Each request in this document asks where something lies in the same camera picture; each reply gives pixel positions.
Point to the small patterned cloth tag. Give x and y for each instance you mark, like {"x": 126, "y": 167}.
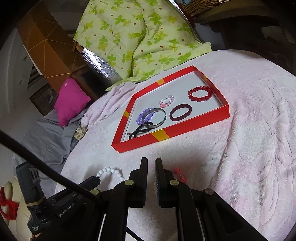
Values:
{"x": 80, "y": 132}

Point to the pale pink towel blanket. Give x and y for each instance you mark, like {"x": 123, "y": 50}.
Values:
{"x": 248, "y": 159}

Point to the magenta pillow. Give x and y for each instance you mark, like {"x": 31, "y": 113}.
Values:
{"x": 71, "y": 101}

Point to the silver foil insulation panel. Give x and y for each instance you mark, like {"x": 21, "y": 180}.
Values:
{"x": 107, "y": 73}

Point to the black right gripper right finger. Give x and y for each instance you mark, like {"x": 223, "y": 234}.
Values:
{"x": 170, "y": 192}

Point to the silver metal bangle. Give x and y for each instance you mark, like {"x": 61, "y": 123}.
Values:
{"x": 147, "y": 117}

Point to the wicker basket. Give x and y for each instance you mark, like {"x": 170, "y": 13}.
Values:
{"x": 196, "y": 7}

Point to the red shallow box tray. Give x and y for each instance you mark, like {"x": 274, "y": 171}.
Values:
{"x": 176, "y": 104}

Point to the brown wooden wardrobe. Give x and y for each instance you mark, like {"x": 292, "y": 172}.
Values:
{"x": 52, "y": 50}

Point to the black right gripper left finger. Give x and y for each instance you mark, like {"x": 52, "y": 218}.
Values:
{"x": 132, "y": 193}

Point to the dark maroon hair band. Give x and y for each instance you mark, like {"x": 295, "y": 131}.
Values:
{"x": 180, "y": 112}

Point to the green clover quilt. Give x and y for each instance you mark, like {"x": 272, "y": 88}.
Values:
{"x": 138, "y": 39}

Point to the grey bed sheet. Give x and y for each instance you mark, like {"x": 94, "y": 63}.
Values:
{"x": 50, "y": 142}

